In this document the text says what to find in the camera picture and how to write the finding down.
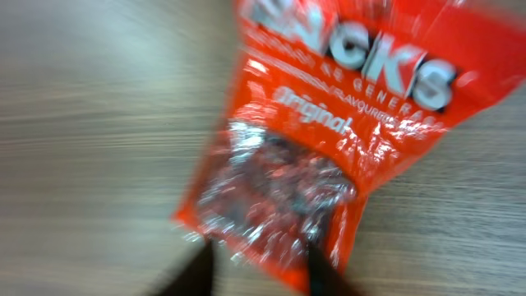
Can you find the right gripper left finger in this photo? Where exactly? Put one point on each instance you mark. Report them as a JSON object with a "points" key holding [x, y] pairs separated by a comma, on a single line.
{"points": [[196, 278]]}

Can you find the red snack bag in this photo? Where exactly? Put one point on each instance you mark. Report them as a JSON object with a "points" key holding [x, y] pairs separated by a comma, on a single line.
{"points": [[331, 100]]}

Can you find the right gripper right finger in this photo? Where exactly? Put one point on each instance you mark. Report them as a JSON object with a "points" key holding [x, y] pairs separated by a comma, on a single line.
{"points": [[324, 279]]}

